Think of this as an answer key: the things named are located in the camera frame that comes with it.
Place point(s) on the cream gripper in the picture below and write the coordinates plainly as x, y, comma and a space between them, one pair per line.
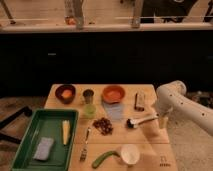
163, 120

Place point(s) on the white handled black brush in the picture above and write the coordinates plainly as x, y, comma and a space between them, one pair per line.
134, 123

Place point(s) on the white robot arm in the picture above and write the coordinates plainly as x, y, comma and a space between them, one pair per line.
171, 96

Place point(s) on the white bowl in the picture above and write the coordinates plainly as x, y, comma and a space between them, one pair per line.
130, 154

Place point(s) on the red orange bowl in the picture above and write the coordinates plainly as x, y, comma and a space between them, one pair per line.
113, 94

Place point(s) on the dark brown bowl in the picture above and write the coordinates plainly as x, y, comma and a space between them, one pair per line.
59, 91

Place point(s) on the light blue cloth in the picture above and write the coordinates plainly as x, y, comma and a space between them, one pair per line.
114, 111

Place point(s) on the pile of brown nuts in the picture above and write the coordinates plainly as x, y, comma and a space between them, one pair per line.
103, 125

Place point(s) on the green plastic cup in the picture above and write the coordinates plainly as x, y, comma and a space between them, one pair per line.
89, 110

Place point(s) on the small metal cup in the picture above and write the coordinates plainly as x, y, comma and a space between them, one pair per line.
88, 96

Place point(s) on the green cucumber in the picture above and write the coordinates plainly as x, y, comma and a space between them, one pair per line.
96, 163

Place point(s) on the metal fork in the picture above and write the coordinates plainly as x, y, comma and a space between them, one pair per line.
84, 150

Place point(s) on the yellow corn cob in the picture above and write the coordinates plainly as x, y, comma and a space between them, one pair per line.
66, 131

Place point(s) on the orange food piece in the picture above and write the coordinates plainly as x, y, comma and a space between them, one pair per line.
66, 94

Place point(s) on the green plastic tray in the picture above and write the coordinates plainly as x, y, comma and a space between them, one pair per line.
46, 123

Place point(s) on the grey blue sponge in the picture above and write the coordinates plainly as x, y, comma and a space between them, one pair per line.
43, 149

